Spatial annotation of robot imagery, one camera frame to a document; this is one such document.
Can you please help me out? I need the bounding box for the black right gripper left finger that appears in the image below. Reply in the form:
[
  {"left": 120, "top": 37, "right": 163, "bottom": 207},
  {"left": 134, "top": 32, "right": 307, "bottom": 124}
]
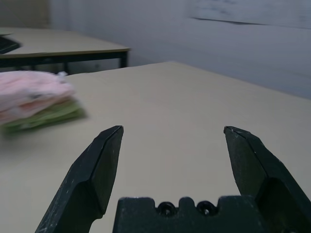
[{"left": 35, "top": 125, "right": 124, "bottom": 233}]

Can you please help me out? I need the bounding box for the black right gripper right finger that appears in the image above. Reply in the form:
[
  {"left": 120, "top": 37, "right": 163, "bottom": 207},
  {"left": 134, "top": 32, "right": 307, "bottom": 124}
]
[{"left": 223, "top": 125, "right": 311, "bottom": 233}]

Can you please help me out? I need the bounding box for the pink towel with print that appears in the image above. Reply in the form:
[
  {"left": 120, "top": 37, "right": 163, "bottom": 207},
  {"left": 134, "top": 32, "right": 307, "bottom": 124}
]
[{"left": 0, "top": 70, "right": 76, "bottom": 125}]

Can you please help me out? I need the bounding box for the green folded towel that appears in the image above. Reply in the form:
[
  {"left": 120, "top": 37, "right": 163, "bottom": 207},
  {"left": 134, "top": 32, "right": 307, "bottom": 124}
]
[{"left": 0, "top": 100, "right": 87, "bottom": 134}]

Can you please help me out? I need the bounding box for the dark flat desk object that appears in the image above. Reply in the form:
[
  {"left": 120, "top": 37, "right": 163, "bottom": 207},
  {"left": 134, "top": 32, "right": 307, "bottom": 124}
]
[{"left": 0, "top": 35, "right": 22, "bottom": 55}]

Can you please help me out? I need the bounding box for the wooden side table black frame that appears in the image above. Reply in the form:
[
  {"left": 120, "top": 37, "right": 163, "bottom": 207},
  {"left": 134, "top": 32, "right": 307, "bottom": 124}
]
[{"left": 0, "top": 26, "right": 132, "bottom": 75}]

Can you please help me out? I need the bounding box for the written plastic wall sheet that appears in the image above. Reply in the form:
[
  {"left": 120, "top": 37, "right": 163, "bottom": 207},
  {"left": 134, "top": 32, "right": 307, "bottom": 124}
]
[{"left": 188, "top": 0, "right": 311, "bottom": 30}]

